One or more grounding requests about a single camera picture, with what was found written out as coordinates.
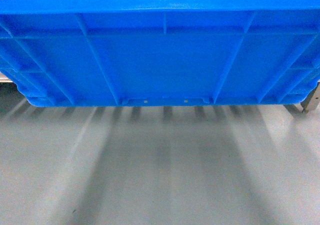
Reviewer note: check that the large blue plastic crate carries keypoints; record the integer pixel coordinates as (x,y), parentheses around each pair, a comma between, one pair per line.
(96,53)

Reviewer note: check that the steel roller shelf rack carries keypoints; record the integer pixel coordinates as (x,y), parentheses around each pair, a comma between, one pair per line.
(310,103)

